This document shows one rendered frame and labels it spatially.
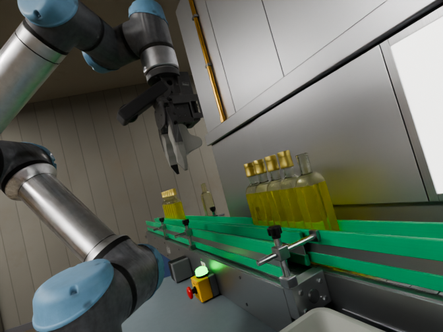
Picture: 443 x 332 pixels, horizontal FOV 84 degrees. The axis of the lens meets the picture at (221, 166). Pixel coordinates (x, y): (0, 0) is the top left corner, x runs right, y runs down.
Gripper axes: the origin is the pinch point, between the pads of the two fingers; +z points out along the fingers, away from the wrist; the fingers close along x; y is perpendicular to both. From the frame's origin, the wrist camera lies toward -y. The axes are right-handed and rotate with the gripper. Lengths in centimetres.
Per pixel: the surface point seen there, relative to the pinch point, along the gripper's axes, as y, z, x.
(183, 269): 11, 38, 61
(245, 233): 23.7, 23.6, 21.8
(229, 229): 23.7, 22.9, 33.0
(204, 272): 11, 34, 35
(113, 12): 29, -159, 156
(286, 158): 29.1, 3.9, 0.0
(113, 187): 7, -24, 310
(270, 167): 28.5, 5.1, 6.5
